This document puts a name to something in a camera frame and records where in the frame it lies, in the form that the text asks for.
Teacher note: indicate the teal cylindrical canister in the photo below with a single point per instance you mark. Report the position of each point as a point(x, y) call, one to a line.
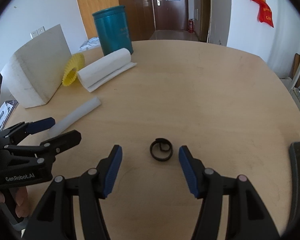
point(112, 29)

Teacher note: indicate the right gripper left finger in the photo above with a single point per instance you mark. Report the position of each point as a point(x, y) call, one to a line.
point(53, 217)

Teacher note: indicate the red fire extinguisher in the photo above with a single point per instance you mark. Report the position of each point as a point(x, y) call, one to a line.
point(191, 26)

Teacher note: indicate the black smartphone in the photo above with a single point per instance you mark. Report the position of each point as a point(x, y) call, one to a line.
point(294, 155)

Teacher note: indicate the side door frame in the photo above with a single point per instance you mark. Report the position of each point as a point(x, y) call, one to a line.
point(205, 15)

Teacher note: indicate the white foam tube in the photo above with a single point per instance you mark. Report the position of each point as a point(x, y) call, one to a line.
point(74, 116)

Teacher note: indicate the white foam sheet roll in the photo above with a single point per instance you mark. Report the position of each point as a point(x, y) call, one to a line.
point(103, 70)

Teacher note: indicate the printed paper sheets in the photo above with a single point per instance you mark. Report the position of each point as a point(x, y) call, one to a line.
point(5, 110)

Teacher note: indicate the dark brown entrance door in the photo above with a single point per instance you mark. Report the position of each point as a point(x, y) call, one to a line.
point(171, 14)

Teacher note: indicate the yellow foam fruit net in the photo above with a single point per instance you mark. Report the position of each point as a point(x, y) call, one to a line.
point(74, 64)

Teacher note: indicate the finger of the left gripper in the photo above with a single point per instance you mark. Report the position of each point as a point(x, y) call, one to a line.
point(51, 147)
point(20, 131)

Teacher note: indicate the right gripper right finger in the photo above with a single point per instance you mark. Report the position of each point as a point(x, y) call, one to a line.
point(248, 217)

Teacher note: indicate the white styrofoam box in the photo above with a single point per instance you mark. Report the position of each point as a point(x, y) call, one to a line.
point(35, 71)

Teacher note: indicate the double wall socket plate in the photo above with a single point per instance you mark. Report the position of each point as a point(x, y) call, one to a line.
point(37, 32)

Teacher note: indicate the person's left hand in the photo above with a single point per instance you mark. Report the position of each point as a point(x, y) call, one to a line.
point(22, 207)

